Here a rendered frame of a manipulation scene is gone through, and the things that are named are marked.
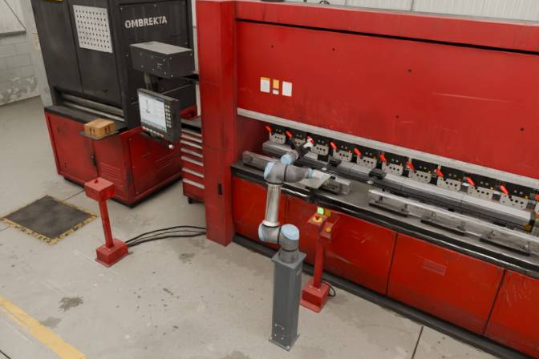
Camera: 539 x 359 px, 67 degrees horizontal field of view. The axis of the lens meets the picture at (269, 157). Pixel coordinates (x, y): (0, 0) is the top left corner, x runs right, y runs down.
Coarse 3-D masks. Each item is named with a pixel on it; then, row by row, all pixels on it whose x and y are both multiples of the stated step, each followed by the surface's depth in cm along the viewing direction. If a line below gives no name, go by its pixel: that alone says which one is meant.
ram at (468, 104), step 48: (240, 48) 340; (288, 48) 316; (336, 48) 295; (384, 48) 276; (432, 48) 260; (480, 48) 247; (240, 96) 358; (288, 96) 331; (336, 96) 308; (384, 96) 288; (432, 96) 270; (480, 96) 255; (528, 96) 241; (432, 144) 282; (480, 144) 265; (528, 144) 250
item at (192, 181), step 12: (192, 120) 450; (192, 132) 426; (180, 144) 445; (192, 144) 433; (180, 156) 452; (192, 156) 442; (192, 168) 449; (192, 180) 456; (192, 192) 463; (204, 192) 453
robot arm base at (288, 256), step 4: (280, 248) 275; (296, 248) 271; (280, 252) 276; (284, 252) 271; (288, 252) 270; (292, 252) 270; (296, 252) 272; (280, 256) 273; (284, 256) 271; (288, 256) 270; (292, 256) 271; (296, 256) 272; (280, 260) 274; (284, 260) 271; (288, 260) 271; (292, 260) 271; (296, 260) 272
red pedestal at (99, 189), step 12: (96, 180) 356; (96, 192) 348; (108, 192) 355; (108, 216) 371; (108, 228) 375; (108, 240) 378; (120, 240) 394; (96, 252) 384; (108, 252) 378; (120, 252) 387; (108, 264) 379
